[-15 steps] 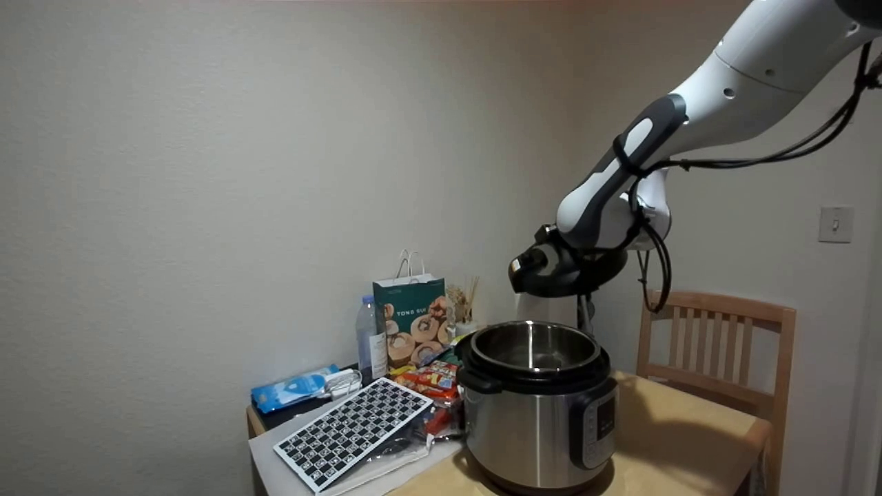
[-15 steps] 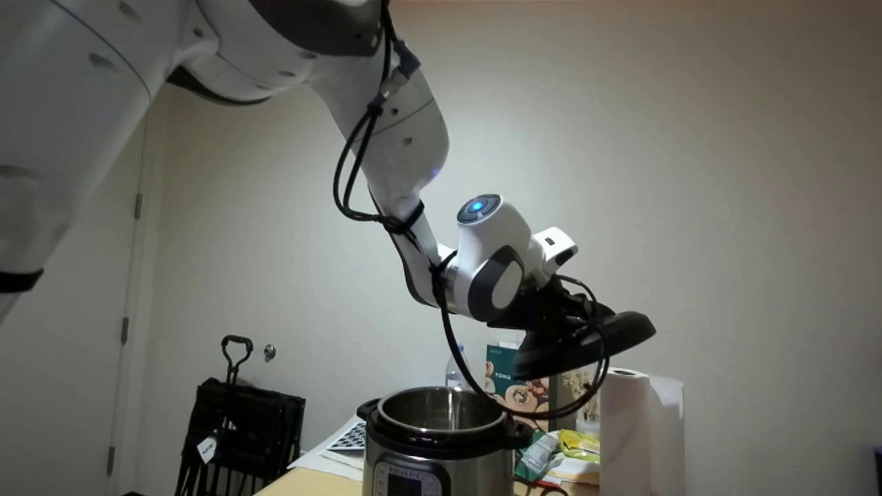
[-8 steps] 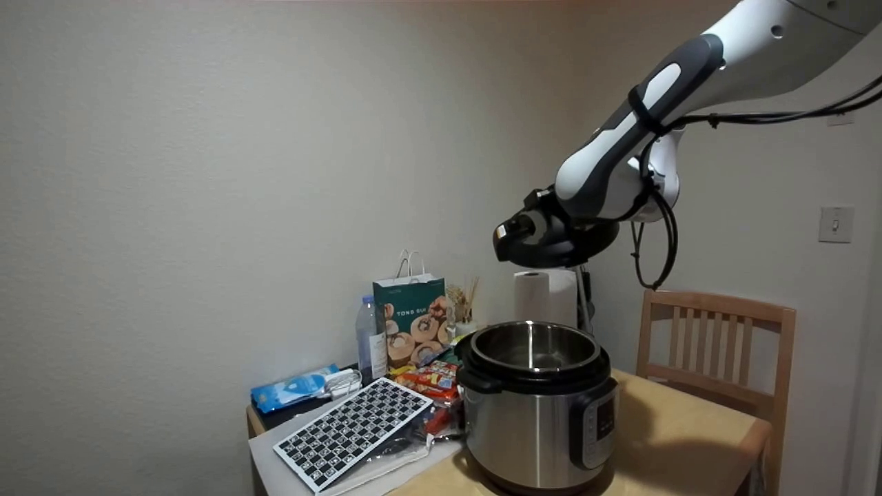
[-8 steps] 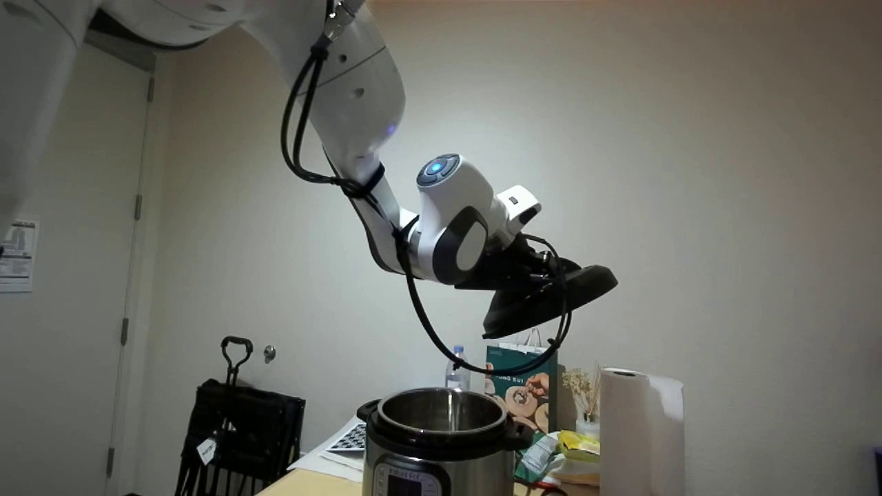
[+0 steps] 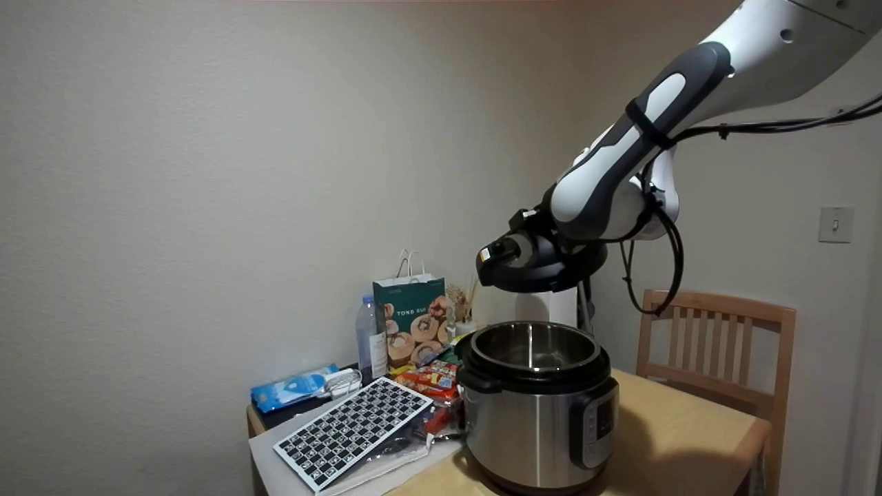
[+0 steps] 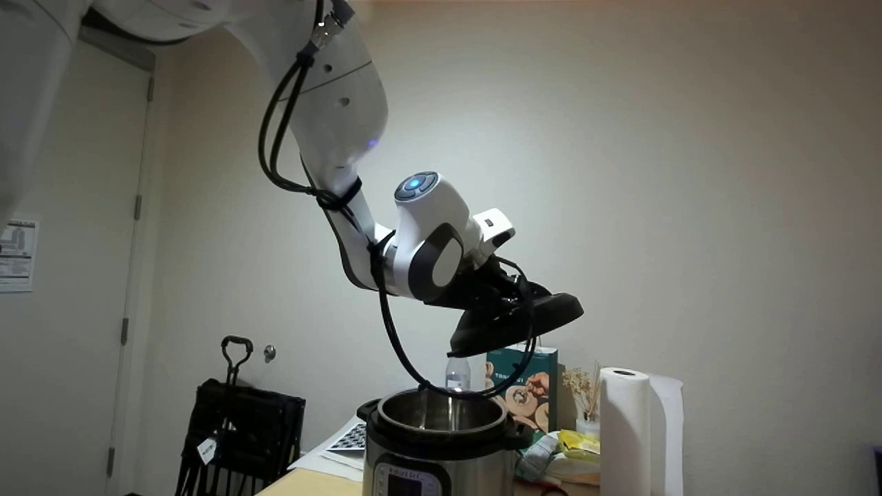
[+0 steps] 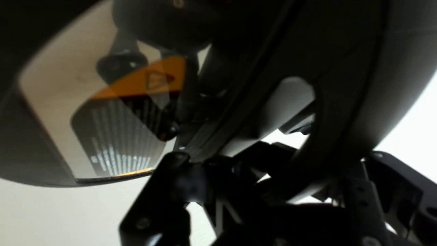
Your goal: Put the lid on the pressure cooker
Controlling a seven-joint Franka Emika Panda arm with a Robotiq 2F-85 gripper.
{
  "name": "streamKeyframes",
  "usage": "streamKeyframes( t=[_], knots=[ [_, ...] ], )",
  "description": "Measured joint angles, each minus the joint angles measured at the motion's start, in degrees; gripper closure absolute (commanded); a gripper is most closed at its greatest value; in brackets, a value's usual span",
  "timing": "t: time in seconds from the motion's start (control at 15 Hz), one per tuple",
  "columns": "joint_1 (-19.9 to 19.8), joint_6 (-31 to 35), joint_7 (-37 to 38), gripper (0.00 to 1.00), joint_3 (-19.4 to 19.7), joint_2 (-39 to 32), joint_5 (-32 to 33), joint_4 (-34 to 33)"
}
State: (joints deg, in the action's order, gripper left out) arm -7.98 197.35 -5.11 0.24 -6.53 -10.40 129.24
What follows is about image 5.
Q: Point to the clear plastic water bottle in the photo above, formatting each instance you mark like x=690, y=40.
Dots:
x=371, y=346

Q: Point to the blue plastic package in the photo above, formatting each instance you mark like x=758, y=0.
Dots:
x=291, y=393

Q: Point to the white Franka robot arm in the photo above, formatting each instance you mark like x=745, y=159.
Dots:
x=643, y=139

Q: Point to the steel pressure cooker pot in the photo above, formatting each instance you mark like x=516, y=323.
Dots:
x=524, y=441

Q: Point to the checkerboard calibration board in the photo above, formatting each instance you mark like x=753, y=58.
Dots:
x=353, y=430

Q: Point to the red snack packet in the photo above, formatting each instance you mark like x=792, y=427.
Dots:
x=429, y=387

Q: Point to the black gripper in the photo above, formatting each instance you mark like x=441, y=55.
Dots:
x=532, y=225

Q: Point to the white wall light switch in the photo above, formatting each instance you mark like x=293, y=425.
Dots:
x=837, y=225

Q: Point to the wooden chair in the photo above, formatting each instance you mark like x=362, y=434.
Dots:
x=782, y=367

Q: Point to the white paper towel roll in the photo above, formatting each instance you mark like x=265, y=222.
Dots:
x=542, y=310

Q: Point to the green printed snack bag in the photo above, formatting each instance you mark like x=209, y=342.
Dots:
x=410, y=321

